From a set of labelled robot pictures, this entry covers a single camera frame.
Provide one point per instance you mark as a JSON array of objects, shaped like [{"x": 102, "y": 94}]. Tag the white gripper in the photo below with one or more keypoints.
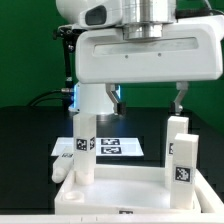
[{"x": 188, "y": 50}]

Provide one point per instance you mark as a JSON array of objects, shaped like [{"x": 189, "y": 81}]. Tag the white square desk top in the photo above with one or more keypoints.
[{"x": 117, "y": 190}]

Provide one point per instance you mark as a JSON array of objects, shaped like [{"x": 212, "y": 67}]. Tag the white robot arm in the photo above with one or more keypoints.
[{"x": 137, "y": 19}]

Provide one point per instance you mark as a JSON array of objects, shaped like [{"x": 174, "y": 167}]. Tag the white marker base sheet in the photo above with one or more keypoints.
[{"x": 104, "y": 146}]

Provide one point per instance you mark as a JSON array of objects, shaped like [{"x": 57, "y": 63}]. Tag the black camera on stand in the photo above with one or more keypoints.
[{"x": 69, "y": 36}]

